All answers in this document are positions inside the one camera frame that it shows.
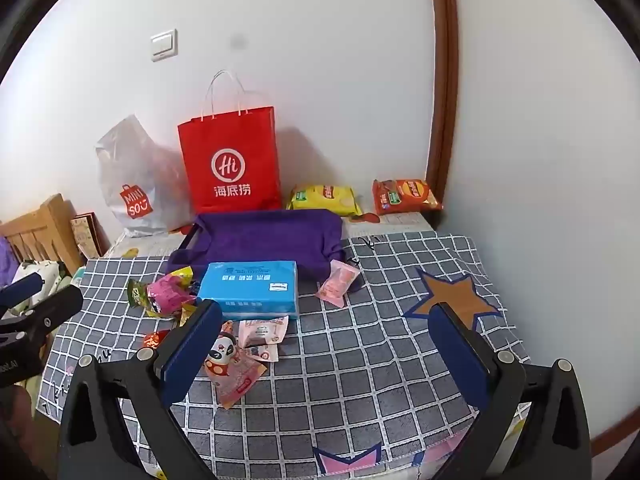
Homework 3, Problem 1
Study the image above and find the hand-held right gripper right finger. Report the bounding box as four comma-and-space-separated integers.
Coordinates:
427, 302, 593, 480

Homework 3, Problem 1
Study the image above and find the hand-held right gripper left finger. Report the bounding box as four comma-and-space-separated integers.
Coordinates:
57, 300, 223, 480

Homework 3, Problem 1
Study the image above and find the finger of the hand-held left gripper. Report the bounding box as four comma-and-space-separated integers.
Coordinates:
0, 272, 44, 312
0, 285, 84, 346

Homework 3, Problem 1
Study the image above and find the magenta snack packet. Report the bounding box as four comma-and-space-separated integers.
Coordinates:
145, 272, 198, 317

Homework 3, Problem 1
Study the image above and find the white berry print packet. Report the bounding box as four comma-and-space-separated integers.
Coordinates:
245, 342, 280, 362

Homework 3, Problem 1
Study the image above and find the pale pink snack packet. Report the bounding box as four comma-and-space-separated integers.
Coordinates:
237, 316, 291, 348

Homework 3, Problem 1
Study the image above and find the green snack packet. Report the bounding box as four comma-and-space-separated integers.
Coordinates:
126, 278, 151, 308

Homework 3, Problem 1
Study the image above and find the purple cloth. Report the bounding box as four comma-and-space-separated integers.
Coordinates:
166, 209, 365, 293

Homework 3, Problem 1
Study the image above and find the floral cloth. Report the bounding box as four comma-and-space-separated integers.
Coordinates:
10, 259, 76, 321

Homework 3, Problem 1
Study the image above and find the lilac cloth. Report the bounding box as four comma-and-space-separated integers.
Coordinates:
0, 237, 21, 281

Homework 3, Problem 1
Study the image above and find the printed cardboard box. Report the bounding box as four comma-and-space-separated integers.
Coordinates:
70, 212, 110, 261

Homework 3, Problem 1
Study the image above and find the blue tissue pack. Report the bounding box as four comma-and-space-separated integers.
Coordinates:
196, 260, 300, 320

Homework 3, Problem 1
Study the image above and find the grey checked blanket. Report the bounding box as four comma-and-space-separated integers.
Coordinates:
37, 232, 531, 478

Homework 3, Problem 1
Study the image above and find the white plastic bag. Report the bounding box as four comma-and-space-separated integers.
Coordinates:
95, 114, 196, 238

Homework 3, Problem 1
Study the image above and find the orange chip bag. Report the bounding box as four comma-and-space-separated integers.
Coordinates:
372, 178, 444, 216

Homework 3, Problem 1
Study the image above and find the red paper bag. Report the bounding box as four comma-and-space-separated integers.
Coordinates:
177, 70, 283, 215

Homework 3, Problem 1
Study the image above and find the yellow chip bag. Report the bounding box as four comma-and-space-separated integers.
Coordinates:
286, 184, 363, 217

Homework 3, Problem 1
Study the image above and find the brown wooden door frame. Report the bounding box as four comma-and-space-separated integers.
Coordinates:
425, 0, 460, 226

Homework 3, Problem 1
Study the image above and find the white light switch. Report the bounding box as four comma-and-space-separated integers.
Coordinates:
151, 29, 178, 62

